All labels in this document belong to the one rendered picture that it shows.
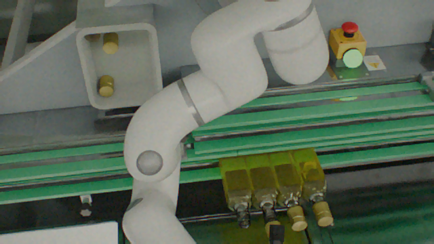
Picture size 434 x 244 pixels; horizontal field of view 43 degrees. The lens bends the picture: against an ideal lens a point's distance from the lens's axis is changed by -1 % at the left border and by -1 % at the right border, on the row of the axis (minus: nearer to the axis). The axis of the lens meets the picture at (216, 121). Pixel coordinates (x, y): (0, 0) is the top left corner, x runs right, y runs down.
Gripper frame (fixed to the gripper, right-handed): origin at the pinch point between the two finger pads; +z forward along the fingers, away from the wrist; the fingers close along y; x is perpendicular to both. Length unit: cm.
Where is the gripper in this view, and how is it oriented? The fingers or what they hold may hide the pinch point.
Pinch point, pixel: (276, 238)
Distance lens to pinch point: 119.2
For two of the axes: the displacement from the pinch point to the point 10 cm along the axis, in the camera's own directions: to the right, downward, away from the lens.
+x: -9.9, -0.6, 1.1
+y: -0.3, -7.4, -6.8
